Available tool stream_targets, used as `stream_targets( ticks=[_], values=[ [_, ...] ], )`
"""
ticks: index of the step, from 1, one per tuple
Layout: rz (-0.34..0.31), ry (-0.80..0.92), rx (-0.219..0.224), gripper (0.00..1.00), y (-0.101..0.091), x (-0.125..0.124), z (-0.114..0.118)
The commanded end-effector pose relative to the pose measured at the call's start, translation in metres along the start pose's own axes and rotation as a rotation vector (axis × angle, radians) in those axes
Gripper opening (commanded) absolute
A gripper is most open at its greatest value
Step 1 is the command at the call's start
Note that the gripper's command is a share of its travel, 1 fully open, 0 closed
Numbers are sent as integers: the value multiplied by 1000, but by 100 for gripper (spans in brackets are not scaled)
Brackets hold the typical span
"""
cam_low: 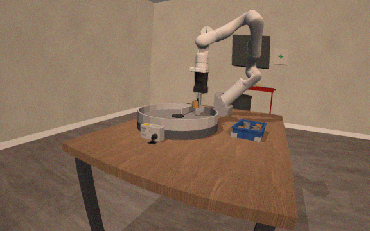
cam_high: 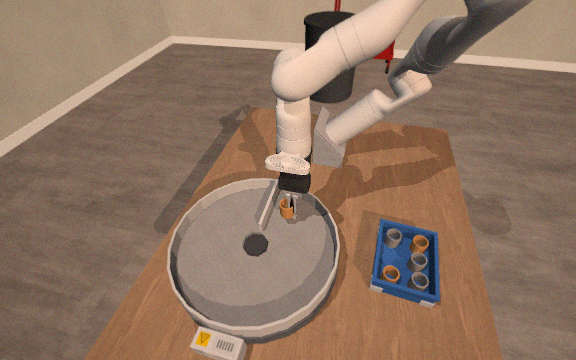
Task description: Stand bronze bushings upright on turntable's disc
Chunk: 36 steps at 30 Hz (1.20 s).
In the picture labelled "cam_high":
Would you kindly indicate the blue crate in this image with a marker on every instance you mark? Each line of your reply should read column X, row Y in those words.
column 398, row 257

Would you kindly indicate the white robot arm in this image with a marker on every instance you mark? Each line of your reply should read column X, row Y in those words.
column 298, row 74

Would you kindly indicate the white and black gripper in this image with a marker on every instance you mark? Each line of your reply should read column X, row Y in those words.
column 293, row 162

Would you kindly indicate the grey metal sleeve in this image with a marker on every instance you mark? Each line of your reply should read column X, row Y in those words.
column 418, row 257
column 419, row 277
column 394, row 233

